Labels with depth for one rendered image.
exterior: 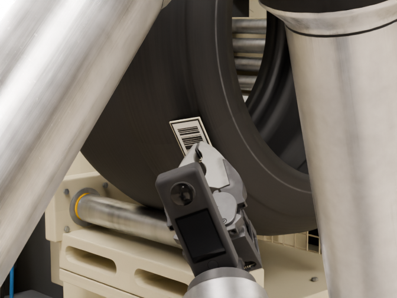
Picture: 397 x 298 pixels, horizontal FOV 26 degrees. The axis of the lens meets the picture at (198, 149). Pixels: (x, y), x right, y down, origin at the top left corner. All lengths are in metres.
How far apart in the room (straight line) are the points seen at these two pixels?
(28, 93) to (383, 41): 0.24
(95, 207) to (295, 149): 0.36
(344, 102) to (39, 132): 0.22
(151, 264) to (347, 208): 0.62
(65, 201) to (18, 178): 0.93
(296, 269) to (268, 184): 0.32
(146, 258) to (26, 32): 0.79
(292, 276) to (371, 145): 0.77
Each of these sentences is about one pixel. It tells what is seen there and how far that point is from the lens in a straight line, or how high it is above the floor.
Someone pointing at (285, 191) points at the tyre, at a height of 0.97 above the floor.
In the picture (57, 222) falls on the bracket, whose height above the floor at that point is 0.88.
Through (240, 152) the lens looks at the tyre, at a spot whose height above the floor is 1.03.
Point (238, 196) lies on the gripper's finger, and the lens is 0.91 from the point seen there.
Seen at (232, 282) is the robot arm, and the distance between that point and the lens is 0.83.
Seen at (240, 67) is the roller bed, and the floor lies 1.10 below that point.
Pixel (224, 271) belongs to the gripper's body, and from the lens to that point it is 0.85.
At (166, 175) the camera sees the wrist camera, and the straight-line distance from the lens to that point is 0.84.
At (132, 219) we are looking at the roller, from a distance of 1.26.
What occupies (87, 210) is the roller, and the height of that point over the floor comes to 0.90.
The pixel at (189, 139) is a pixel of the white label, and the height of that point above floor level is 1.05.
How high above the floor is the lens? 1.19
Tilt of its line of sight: 9 degrees down
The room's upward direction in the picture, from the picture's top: straight up
